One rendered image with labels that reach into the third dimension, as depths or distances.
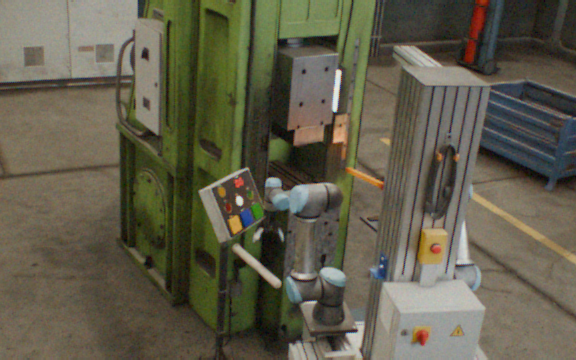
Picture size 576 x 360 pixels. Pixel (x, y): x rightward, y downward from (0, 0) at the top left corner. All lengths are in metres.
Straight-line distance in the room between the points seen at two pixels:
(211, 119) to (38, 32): 4.90
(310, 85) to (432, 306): 1.60
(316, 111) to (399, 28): 7.67
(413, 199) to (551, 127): 4.67
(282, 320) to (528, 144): 3.82
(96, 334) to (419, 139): 2.64
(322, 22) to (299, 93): 0.42
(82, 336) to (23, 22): 4.95
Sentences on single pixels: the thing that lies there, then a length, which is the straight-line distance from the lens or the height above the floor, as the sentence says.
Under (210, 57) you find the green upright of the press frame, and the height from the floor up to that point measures 1.65.
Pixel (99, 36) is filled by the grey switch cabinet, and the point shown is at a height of 0.59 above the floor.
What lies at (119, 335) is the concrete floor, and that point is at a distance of 4.69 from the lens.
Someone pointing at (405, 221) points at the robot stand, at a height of 1.50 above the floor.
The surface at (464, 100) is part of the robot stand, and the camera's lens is 2.74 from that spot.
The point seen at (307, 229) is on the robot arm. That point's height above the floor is 1.28.
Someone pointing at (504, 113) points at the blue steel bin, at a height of 0.52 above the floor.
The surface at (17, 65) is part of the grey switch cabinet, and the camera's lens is 9.03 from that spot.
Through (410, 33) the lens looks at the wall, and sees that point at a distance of 11.83.
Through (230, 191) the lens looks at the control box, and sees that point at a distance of 3.78.
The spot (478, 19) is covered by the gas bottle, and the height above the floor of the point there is 0.72.
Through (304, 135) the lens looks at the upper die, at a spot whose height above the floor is 1.32.
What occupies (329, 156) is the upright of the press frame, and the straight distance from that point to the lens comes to 4.46.
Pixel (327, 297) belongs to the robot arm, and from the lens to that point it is 3.32.
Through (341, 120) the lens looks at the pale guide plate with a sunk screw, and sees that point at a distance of 4.39.
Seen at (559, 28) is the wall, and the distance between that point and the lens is 13.02.
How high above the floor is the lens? 2.73
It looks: 24 degrees down
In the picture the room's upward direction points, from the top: 5 degrees clockwise
